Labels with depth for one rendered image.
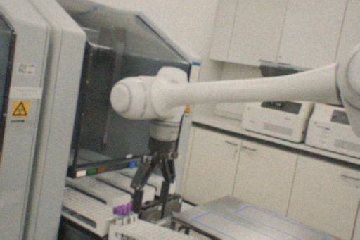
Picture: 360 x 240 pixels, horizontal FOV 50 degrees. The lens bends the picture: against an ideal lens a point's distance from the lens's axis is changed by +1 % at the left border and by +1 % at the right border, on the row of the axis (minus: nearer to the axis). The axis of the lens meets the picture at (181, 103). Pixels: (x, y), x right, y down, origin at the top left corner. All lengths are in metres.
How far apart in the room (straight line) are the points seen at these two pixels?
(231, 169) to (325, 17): 1.58
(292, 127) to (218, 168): 0.82
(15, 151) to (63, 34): 0.36
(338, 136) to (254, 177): 0.80
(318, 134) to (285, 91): 2.37
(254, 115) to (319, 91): 2.57
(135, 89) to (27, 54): 0.36
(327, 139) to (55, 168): 2.44
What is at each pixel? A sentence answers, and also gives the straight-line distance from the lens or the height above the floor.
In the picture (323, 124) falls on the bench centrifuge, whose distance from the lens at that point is 3.33.
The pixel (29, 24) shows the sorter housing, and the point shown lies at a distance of 1.16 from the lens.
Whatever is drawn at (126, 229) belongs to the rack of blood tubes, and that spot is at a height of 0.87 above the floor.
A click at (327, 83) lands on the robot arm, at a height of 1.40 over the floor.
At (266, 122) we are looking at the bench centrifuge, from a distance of 3.47.
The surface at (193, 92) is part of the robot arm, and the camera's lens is 0.93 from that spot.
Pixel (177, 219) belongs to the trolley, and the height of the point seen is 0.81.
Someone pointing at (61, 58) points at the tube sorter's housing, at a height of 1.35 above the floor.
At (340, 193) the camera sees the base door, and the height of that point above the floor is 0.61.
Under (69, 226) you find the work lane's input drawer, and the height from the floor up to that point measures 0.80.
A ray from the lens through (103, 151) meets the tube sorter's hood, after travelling 1.41.
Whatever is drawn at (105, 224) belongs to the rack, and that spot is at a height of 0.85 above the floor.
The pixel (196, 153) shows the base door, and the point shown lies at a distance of 3.81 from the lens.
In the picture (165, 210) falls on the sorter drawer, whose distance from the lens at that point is 1.71.
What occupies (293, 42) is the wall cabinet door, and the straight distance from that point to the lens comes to 3.73.
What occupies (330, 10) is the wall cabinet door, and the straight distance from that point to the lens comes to 3.70.
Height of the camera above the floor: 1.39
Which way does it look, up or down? 5 degrees down
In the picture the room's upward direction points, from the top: 9 degrees clockwise
